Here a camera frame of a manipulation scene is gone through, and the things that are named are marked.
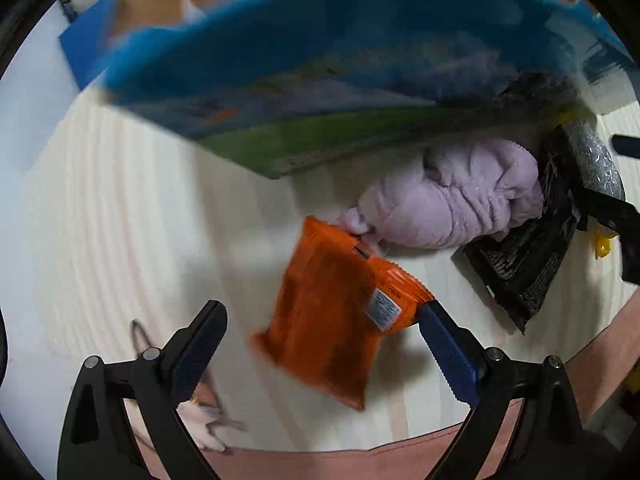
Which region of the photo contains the orange snack packet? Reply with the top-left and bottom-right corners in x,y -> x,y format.
249,216 -> 437,412

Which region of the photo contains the person's pink clothing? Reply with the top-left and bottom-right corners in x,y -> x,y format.
122,310 -> 640,480

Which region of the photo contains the black snack packet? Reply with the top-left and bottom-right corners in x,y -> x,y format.
451,132 -> 583,335

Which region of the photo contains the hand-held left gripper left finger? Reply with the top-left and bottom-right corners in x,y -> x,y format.
57,300 -> 229,480

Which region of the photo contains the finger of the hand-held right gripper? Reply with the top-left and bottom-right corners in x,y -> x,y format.
612,133 -> 640,159

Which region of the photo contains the blue box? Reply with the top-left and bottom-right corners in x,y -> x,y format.
58,0 -> 122,92

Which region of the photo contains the black silver foil packet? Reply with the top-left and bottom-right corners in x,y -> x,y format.
560,119 -> 627,203

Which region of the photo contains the lilac fluffy towel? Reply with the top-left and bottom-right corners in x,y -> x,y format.
334,139 -> 546,251

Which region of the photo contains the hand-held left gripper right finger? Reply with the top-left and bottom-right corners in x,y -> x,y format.
417,301 -> 585,480

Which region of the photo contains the large blue snack bag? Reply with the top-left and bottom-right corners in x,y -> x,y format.
99,0 -> 637,181

